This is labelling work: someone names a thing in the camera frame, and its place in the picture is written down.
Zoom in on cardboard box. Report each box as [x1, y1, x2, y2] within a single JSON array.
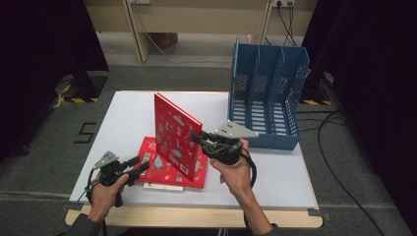
[[149, 32, 179, 50]]

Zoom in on long black floor cable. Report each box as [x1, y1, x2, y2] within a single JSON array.
[[316, 110, 387, 236]]

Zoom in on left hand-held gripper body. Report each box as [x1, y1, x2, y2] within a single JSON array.
[[92, 150, 133, 188]]

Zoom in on left hand-held gripper cable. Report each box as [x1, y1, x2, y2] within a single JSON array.
[[76, 166, 101, 205]]

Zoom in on person's left hand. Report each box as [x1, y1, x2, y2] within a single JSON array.
[[88, 175, 130, 224]]

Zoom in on black stand base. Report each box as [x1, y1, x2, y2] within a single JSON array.
[[63, 70, 109, 101], [299, 72, 335, 103]]

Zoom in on hand-held gripper cable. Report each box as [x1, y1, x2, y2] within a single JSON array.
[[240, 147, 259, 189], [76, 166, 101, 205]]

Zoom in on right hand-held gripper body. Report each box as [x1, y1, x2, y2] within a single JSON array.
[[201, 120, 260, 165]]

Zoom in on person's right hand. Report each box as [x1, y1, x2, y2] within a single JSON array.
[[209, 139, 255, 200]]

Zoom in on black power cable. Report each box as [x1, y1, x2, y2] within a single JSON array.
[[283, 2, 304, 47], [276, 2, 298, 47]]

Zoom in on yellow black hazard tape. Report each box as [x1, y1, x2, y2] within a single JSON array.
[[301, 98, 332, 106], [62, 96, 99, 104]]

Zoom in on blue plastic file rack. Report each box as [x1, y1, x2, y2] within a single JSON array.
[[226, 42, 311, 151]]

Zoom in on grey tape piece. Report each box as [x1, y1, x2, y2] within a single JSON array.
[[60, 202, 84, 211], [307, 207, 332, 222]]

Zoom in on white book with green leaf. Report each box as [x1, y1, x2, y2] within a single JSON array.
[[143, 182, 185, 192]]

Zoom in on white floor cable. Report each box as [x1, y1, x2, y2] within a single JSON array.
[[144, 32, 234, 65]]

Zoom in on right hand-held gripper cable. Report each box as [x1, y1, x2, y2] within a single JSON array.
[[240, 147, 259, 189]]

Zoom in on black curtain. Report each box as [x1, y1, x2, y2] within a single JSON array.
[[0, 0, 111, 163], [301, 0, 417, 227]]

